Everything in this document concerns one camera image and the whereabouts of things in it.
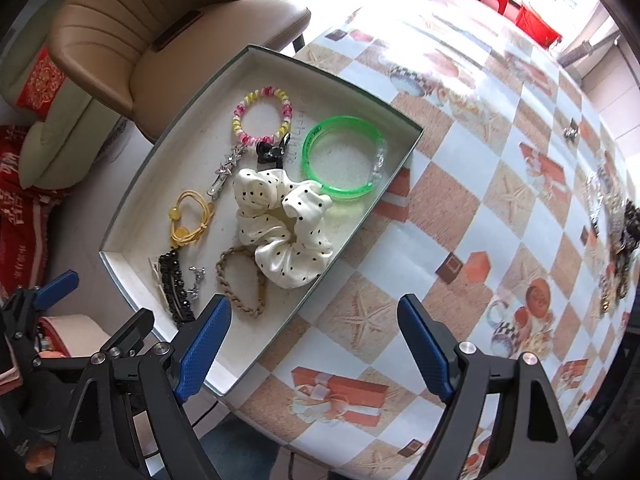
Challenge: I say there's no cream sofa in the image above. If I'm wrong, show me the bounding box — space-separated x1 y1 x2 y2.
0 45 126 191

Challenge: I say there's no white rounded bin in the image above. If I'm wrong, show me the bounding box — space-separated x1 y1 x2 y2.
37 312 108 358

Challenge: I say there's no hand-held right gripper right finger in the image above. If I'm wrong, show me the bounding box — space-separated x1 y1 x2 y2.
397 294 581 480

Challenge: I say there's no beige leather chair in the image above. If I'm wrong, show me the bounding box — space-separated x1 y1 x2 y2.
50 0 312 143

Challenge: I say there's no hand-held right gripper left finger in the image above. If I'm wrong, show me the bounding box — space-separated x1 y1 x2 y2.
52 294 232 480

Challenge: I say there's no pile of hair accessories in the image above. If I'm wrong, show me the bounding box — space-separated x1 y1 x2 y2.
585 160 640 316

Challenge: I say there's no white shallow tray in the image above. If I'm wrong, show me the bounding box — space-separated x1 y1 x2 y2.
97 45 426 398

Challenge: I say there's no yellow beaded hair tie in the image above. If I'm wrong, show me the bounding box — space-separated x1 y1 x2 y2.
167 189 217 250

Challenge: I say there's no white polka dot scrunchie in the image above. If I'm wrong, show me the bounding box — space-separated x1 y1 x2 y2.
234 167 335 290

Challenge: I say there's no black bow hair clip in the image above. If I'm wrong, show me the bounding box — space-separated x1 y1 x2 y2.
255 132 293 166

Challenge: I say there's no pink yellow beaded bracelet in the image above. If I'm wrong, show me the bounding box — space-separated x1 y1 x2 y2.
230 86 293 146

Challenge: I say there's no silver rhinestone hair clip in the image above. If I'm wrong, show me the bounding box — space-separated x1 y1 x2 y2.
206 144 247 201

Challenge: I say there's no tiny silver hair clip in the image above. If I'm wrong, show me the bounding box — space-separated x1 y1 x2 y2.
186 266 207 301

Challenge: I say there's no checkered printed tablecloth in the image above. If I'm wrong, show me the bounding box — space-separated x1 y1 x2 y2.
227 0 640 480

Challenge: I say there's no red printed blanket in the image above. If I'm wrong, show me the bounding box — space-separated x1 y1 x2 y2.
0 125 68 301

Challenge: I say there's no brown braided hair tie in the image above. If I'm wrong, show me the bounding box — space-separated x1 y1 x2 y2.
215 244 268 318

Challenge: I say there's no green plastic bangle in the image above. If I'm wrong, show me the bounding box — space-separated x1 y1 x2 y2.
300 116 388 203

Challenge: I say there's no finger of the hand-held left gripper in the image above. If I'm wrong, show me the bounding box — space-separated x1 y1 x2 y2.
0 270 80 343
100 309 156 357

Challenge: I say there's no red plastic stool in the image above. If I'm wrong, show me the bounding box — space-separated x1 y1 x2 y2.
515 4 563 50

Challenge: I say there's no black beaded hair clip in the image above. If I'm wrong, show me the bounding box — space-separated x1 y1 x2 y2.
149 250 197 330

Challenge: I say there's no red patterned cushion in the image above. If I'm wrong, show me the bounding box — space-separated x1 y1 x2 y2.
16 47 66 122

